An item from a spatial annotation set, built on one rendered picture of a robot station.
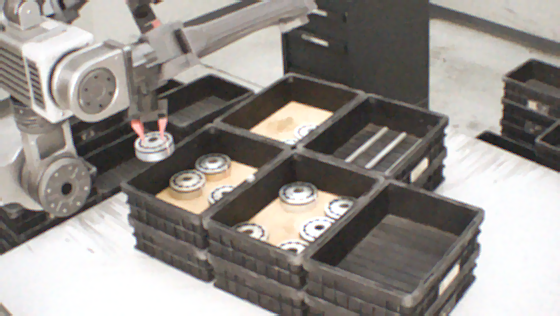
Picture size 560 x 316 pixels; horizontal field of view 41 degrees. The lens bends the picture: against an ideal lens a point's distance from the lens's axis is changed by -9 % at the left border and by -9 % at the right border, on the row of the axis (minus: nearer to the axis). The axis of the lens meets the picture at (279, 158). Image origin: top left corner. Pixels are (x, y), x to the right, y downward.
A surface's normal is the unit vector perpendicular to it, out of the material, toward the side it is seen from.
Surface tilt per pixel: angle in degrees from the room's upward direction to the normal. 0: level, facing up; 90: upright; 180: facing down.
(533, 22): 90
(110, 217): 0
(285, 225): 0
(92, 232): 0
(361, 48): 90
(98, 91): 90
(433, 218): 90
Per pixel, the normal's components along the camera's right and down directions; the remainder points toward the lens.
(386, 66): 0.69, 0.33
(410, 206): -0.59, 0.44
